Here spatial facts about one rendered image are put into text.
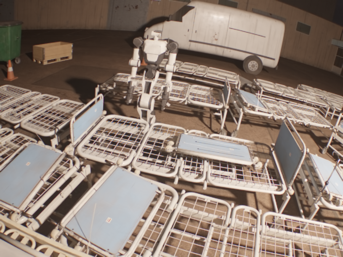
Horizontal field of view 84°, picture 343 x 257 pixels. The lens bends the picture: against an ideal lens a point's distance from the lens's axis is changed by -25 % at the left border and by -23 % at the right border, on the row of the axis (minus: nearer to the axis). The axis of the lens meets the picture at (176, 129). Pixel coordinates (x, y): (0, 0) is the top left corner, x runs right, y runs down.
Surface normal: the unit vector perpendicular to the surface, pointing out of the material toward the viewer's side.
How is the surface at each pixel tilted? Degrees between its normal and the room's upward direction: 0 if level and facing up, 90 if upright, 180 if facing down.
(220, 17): 86
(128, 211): 8
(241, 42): 88
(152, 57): 90
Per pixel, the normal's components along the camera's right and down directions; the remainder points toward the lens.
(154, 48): -0.14, 0.44
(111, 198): 0.27, -0.84
